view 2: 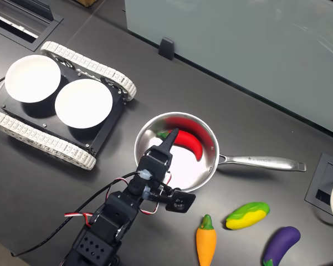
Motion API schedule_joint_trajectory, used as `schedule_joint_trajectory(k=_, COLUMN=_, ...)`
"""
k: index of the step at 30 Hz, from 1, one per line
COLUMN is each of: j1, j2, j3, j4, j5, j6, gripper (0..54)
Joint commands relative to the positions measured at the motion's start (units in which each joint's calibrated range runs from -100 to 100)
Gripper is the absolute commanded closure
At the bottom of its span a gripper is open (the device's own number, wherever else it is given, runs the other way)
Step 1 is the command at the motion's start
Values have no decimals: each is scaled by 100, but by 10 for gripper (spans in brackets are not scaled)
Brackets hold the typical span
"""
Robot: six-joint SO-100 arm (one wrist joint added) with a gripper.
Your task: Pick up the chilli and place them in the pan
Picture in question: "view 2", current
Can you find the red toy chilli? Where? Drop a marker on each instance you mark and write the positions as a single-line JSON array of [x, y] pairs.
[[191, 141]]

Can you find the purple toy aubergine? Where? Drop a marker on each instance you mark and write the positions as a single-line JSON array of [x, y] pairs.
[[282, 243]]

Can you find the black partition clip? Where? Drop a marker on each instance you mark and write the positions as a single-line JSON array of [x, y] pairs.
[[166, 48]]

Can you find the brown cardboard box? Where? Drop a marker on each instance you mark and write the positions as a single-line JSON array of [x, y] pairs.
[[87, 2]]

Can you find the frosted glass partition panel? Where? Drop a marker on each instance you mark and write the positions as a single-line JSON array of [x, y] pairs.
[[238, 41]]

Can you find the orange toy carrot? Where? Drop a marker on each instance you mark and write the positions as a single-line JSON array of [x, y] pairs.
[[206, 243]]

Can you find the black gripper camera mount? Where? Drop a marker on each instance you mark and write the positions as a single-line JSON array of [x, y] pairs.
[[181, 202]]

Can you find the white bowl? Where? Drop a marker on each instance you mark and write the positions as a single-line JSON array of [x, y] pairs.
[[83, 104], [33, 79]]

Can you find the tracked vehicle with white tracks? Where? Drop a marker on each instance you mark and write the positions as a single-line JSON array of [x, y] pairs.
[[44, 138]]

